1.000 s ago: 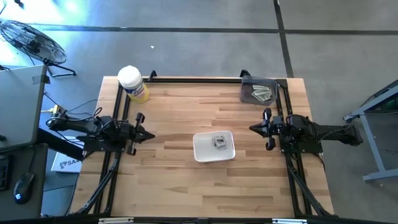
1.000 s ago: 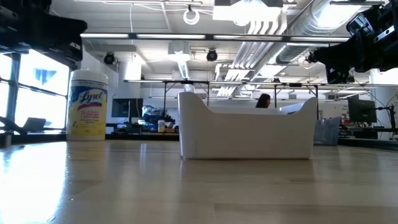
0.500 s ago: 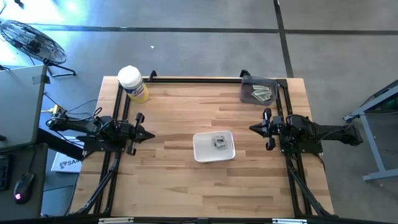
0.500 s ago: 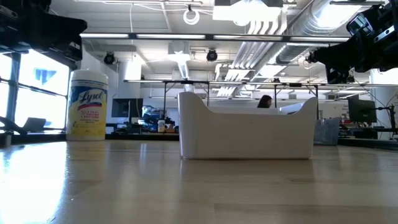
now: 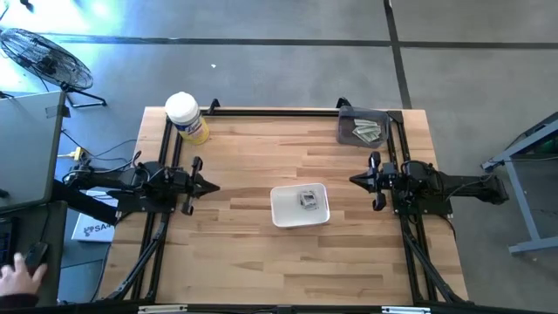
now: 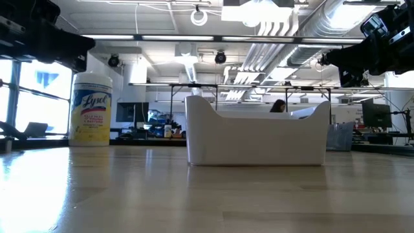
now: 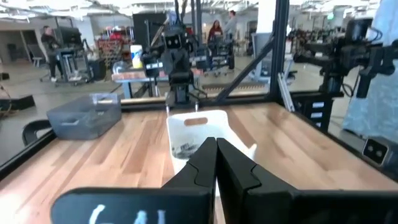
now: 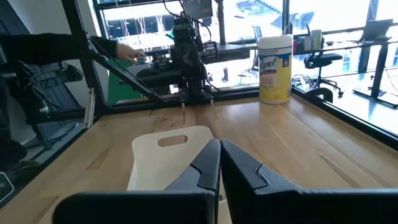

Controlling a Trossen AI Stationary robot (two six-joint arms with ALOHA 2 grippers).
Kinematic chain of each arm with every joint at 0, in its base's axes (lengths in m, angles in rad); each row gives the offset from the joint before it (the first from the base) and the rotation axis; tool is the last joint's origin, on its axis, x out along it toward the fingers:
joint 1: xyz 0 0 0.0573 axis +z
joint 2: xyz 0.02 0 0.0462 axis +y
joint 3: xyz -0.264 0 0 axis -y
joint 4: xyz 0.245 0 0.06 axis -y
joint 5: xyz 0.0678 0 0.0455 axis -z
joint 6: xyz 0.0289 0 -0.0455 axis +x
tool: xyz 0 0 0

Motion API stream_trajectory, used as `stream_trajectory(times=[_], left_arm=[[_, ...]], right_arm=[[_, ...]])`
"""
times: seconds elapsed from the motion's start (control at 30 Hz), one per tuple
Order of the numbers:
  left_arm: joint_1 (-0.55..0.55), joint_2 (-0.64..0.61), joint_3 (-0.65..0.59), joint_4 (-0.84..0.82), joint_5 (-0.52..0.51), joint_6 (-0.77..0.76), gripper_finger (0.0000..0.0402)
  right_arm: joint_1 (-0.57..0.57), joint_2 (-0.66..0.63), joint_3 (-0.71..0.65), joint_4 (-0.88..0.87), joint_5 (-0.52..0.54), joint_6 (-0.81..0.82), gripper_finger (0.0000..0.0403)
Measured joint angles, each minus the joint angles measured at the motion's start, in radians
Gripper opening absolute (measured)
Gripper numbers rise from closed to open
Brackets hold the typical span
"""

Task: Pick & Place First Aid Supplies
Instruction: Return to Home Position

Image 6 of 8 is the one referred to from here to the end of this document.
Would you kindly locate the white plastic tray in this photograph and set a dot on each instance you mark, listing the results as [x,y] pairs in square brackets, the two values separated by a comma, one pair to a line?
[255,142]

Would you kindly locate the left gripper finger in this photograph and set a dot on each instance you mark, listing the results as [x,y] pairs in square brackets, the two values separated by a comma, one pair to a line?
[81,47]
[77,32]

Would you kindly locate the black ceiling camera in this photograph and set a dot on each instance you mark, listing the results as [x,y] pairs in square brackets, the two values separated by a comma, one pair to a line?
[322,59]
[114,61]
[220,57]

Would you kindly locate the long ceiling light strip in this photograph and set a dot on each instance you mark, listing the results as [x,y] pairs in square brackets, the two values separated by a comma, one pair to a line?
[174,37]

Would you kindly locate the black computer monitor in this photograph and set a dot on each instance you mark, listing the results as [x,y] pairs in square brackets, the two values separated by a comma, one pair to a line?
[132,112]
[376,115]

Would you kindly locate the small white bottle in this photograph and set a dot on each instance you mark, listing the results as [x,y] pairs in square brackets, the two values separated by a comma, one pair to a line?
[167,131]

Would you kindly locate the black metal stand frame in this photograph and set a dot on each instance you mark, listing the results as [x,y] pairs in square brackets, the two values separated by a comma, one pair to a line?
[194,85]
[307,88]

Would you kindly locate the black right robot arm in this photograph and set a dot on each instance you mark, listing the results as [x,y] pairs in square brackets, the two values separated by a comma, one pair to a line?
[407,55]

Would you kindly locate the person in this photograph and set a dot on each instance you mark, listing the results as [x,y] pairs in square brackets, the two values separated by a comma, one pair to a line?
[278,106]

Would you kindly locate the yellow Lysol wipes canister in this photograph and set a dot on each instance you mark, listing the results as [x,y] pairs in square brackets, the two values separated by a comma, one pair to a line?
[90,113]

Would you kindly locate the silver ventilation duct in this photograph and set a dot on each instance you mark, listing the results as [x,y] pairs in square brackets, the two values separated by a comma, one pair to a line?
[323,27]

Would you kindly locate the white ceiling light fixture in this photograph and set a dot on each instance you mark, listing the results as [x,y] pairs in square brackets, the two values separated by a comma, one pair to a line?
[249,13]

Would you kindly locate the grey translucent plastic bin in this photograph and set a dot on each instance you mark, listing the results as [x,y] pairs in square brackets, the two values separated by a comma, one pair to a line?
[341,137]

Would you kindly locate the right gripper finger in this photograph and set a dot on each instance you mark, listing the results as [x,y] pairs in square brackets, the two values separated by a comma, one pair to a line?
[352,51]
[351,62]

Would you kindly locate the grey laptop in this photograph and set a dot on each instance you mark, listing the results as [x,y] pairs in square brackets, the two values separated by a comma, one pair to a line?
[36,129]

